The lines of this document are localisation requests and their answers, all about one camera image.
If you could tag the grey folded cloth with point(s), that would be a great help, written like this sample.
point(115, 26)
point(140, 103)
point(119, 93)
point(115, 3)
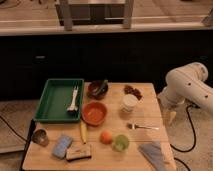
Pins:
point(152, 152)

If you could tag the brown dried snack pile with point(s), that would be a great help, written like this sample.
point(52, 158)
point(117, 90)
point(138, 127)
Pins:
point(134, 91)

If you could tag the yellow banana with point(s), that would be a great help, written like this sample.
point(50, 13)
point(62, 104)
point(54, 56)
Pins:
point(83, 131)

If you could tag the dark brown bowl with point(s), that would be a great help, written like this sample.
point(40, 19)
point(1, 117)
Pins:
point(97, 89)

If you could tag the white plastic brush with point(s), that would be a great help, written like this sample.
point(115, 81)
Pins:
point(72, 106)

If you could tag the metal frame stand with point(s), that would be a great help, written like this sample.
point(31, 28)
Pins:
point(94, 12)

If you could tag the small metal cup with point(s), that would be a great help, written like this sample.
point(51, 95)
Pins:
point(40, 137)

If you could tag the brown wooden block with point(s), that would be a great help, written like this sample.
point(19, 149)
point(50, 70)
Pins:
point(78, 152)

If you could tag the orange fruit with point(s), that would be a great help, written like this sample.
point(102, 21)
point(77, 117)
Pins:
point(106, 137)

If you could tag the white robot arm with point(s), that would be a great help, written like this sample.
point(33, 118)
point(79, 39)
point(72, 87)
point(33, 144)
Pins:
point(186, 82)

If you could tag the silver metal fork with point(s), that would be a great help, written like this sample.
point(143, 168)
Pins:
point(135, 126)

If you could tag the green cup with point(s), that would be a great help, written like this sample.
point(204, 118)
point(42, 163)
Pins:
point(121, 143)

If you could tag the red bowl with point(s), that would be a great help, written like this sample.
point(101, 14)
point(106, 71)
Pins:
point(94, 113)

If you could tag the green plastic tray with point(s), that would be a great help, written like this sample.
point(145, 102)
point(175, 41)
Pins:
point(56, 97)

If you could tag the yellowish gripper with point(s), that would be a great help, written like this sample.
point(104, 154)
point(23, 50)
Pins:
point(169, 117)

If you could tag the blue sponge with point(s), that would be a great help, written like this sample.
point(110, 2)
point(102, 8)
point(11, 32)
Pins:
point(61, 146)

